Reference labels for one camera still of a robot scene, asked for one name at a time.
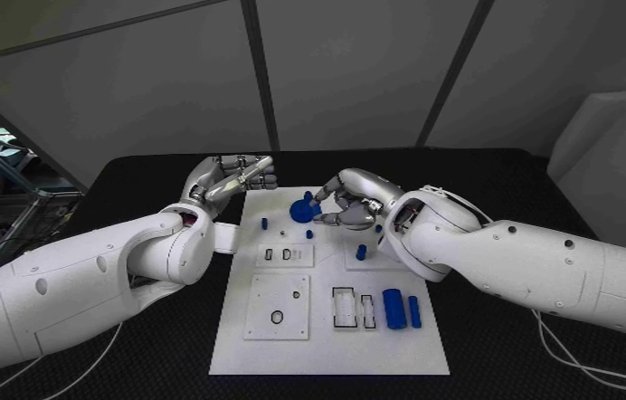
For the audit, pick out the thick blue cylinder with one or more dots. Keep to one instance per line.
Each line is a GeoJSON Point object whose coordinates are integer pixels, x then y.
{"type": "Point", "coordinates": [395, 309]}

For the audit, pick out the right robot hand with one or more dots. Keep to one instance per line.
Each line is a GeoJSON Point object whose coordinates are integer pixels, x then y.
{"type": "Point", "coordinates": [364, 182]}

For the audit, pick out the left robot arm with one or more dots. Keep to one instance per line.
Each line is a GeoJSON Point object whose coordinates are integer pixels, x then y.
{"type": "Point", "coordinates": [73, 288]}

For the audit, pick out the white task board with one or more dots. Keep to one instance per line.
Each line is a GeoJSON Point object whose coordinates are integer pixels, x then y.
{"type": "Point", "coordinates": [323, 349]}

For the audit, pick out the metal equipment rack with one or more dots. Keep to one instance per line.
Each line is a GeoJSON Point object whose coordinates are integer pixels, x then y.
{"type": "Point", "coordinates": [30, 210]}

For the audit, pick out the blue gear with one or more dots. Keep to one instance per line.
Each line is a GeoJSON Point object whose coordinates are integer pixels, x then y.
{"type": "Point", "coordinates": [301, 211]}

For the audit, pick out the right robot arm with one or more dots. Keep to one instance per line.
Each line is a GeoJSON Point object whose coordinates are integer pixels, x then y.
{"type": "Point", "coordinates": [514, 260]}

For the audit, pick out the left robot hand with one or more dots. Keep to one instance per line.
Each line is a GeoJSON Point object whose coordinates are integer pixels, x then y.
{"type": "Point", "coordinates": [223, 186]}

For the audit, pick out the thin blue cylinder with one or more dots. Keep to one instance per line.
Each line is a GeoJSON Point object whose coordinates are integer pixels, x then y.
{"type": "Point", "coordinates": [415, 311]}

